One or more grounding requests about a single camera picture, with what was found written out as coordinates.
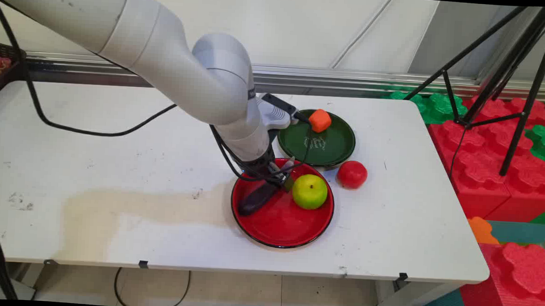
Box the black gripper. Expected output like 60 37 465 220
238 145 298 193

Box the purple toy eggplant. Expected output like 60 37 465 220
237 154 297 219

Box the orange toy cube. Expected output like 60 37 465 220
308 109 333 134

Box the grey robot base stand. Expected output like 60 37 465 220
0 251 39 302

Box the green toy apple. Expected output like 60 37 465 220
291 173 329 211

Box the red plate black rim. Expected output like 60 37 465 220
229 155 337 251

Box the dark green plate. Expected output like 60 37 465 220
275 108 358 170

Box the red toy tomato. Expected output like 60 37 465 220
336 160 369 190

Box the green foam block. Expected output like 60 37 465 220
388 90 470 127
524 123 545 173

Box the white table leg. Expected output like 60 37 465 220
375 279 463 306

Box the red foam block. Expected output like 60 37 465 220
458 239 545 306
461 94 545 129
423 118 545 224

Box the orange foam piece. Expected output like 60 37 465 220
466 216 502 245

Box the dark wicker basket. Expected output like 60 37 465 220
0 42 28 101

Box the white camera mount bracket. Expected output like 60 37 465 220
254 98 293 132

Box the silver metal wall rail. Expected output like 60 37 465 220
23 50 545 109

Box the thin black tripod cable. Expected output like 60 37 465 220
447 125 469 182

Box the black floor cable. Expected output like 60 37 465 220
112 266 192 306

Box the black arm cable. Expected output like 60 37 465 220
0 0 329 186

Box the black camera tripod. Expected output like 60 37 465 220
400 0 545 180

